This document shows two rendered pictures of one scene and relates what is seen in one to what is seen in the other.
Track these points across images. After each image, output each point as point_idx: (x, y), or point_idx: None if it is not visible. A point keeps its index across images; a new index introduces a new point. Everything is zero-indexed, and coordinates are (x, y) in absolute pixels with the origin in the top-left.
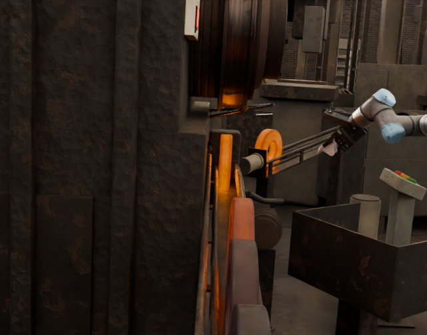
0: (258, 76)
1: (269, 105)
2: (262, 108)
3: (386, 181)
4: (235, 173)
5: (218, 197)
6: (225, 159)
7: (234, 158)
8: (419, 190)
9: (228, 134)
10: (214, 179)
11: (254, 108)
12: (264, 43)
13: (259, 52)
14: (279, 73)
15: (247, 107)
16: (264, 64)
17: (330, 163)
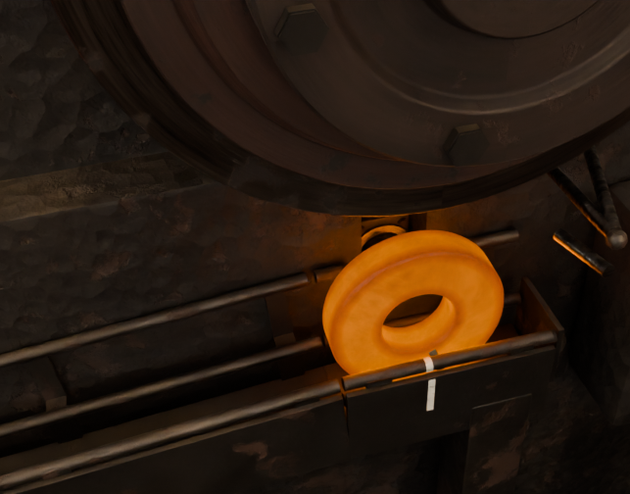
0: (299, 133)
1: (604, 234)
2: (594, 225)
3: None
4: (494, 357)
5: (291, 389)
6: (327, 314)
7: None
8: None
9: (416, 245)
10: (300, 341)
11: (580, 207)
12: (194, 22)
13: (200, 49)
14: (447, 153)
15: (593, 186)
16: (261, 101)
17: None
